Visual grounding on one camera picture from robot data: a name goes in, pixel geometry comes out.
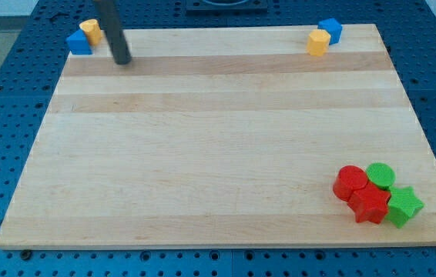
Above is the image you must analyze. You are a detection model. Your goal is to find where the blue triangular block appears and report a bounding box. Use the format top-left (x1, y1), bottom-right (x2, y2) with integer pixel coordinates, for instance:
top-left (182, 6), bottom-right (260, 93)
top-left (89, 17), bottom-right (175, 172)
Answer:
top-left (65, 29), bottom-right (92, 55)

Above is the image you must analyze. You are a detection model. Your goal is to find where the yellow cylinder block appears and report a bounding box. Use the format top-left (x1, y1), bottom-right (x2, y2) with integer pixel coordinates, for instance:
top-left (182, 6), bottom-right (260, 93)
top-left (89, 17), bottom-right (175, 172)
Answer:
top-left (79, 18), bottom-right (102, 46)

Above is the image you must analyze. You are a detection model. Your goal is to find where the red cylinder block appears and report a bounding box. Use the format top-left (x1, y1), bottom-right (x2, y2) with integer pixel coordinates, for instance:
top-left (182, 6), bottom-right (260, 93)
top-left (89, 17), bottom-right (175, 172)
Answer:
top-left (333, 165), bottom-right (368, 202)

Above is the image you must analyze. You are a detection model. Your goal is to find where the red star block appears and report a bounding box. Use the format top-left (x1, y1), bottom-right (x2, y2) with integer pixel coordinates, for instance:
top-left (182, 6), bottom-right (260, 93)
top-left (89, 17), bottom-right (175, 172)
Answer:
top-left (347, 182), bottom-right (391, 224)

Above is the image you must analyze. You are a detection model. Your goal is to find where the yellow hexagon block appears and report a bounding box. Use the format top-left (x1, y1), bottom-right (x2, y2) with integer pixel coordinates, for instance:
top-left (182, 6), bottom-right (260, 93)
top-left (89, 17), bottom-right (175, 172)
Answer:
top-left (307, 29), bottom-right (331, 57)

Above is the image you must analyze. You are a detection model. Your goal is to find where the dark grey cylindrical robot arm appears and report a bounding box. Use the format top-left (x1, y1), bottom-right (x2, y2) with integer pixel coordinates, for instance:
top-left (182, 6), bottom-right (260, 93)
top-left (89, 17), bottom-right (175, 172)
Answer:
top-left (93, 0), bottom-right (132, 65)

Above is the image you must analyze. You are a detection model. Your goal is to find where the green star block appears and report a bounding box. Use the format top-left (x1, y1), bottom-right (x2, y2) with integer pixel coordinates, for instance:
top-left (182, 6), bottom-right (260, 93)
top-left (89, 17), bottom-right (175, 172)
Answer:
top-left (385, 186), bottom-right (424, 229)

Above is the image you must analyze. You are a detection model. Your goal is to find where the green cylinder block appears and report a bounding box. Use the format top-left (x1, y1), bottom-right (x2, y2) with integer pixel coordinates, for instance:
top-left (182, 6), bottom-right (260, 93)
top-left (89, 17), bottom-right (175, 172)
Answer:
top-left (365, 162), bottom-right (396, 190)

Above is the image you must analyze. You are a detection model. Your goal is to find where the light wooden board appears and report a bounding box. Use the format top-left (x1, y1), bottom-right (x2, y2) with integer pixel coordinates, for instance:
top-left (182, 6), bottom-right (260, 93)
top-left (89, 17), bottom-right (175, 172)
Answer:
top-left (0, 24), bottom-right (436, 250)

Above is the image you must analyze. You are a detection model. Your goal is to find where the blue pentagon block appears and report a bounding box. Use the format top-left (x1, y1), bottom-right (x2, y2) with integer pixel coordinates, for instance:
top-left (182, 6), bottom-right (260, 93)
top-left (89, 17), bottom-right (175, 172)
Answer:
top-left (317, 18), bottom-right (343, 45)

